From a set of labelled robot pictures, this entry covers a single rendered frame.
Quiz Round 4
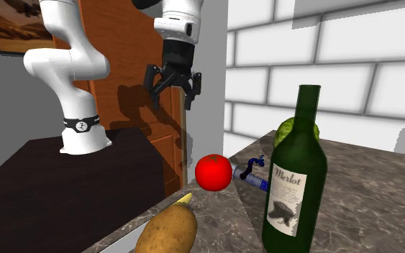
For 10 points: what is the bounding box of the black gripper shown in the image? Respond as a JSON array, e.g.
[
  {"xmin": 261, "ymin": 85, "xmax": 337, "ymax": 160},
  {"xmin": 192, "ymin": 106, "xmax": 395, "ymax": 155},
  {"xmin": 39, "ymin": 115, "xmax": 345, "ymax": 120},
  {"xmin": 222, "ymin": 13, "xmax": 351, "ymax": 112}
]
[{"xmin": 142, "ymin": 39, "xmax": 202, "ymax": 111}]

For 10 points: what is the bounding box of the brown wooden door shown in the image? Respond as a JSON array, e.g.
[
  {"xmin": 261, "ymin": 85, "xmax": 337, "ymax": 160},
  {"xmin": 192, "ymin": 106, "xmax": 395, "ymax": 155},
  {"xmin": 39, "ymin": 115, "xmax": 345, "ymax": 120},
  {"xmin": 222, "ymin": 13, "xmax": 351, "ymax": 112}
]
[{"xmin": 53, "ymin": 0, "xmax": 189, "ymax": 198}]

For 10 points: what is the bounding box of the red tomato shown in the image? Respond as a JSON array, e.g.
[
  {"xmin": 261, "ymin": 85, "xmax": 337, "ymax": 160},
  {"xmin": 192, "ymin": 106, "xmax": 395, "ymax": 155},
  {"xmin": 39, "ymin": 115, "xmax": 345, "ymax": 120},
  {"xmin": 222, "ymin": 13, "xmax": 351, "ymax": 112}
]
[{"xmin": 194, "ymin": 154, "xmax": 234, "ymax": 193}]

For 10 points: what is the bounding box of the yellow banana tip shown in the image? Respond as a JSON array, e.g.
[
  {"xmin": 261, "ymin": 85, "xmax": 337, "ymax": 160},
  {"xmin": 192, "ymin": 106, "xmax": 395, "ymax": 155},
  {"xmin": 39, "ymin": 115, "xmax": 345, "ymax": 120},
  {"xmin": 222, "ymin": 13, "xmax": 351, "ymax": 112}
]
[{"xmin": 173, "ymin": 192, "xmax": 193, "ymax": 206}]

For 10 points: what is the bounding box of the green round fruit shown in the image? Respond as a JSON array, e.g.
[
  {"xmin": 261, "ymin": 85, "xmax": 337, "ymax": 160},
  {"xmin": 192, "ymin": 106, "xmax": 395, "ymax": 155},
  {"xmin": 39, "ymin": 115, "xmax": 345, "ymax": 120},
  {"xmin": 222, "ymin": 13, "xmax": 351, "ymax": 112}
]
[{"xmin": 273, "ymin": 116, "xmax": 321, "ymax": 149}]

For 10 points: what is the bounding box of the blue pen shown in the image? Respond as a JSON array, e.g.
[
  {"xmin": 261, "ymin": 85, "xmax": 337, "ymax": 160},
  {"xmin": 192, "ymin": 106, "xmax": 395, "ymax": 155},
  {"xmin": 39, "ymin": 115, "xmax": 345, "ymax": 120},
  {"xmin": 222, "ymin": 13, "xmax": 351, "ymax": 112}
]
[{"xmin": 230, "ymin": 155, "xmax": 270, "ymax": 193}]

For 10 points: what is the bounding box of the brown potato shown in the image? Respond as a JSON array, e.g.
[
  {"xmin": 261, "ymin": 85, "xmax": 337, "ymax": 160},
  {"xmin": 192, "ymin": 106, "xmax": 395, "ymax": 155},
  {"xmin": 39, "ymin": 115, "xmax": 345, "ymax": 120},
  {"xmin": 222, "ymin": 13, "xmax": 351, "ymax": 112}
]
[{"xmin": 134, "ymin": 204, "xmax": 199, "ymax": 253}]

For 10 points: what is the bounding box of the dark robot stand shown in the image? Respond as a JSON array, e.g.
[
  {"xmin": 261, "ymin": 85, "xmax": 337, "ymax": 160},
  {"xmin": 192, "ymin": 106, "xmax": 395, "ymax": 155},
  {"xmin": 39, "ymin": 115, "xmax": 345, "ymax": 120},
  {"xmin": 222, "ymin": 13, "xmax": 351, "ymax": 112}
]
[{"xmin": 0, "ymin": 126, "xmax": 165, "ymax": 253}]

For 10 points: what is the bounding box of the green wine bottle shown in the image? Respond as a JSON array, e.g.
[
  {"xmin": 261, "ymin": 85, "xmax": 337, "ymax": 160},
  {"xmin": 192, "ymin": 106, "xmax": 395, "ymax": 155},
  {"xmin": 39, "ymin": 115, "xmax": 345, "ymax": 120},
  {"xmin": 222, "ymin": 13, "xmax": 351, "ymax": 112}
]
[{"xmin": 261, "ymin": 84, "xmax": 329, "ymax": 253}]

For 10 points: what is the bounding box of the framed landscape wall picture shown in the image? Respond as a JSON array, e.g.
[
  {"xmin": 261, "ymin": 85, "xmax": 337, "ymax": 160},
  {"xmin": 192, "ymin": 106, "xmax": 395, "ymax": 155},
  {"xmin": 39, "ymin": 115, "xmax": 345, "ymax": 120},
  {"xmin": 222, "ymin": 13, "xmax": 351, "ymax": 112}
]
[{"xmin": 0, "ymin": 0, "xmax": 56, "ymax": 57}]

